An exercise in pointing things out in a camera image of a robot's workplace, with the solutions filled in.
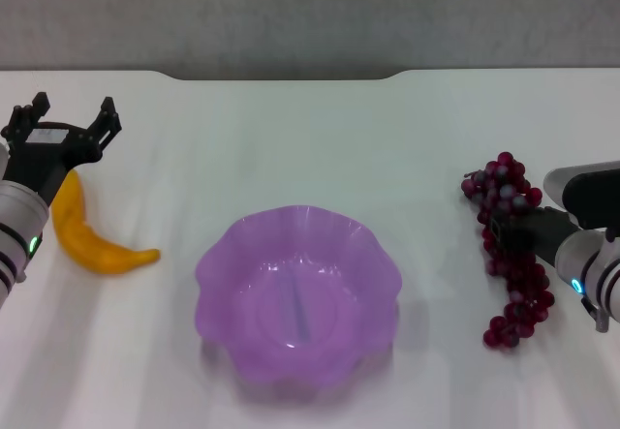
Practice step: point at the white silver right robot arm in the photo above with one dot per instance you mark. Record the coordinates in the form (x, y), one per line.
(591, 264)

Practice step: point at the yellow banana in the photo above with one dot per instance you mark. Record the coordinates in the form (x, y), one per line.
(77, 237)

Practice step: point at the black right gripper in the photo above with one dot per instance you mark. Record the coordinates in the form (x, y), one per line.
(542, 235)

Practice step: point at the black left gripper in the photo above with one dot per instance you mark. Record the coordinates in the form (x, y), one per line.
(36, 158)

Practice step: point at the dark red grape bunch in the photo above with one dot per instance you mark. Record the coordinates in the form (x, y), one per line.
(525, 284)

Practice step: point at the right wrist camera housing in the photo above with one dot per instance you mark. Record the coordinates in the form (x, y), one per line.
(591, 192)

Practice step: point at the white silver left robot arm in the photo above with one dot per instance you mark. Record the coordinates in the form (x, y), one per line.
(14, 235)

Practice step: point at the purple scalloped plastic bowl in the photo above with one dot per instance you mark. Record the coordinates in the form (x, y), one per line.
(300, 298)

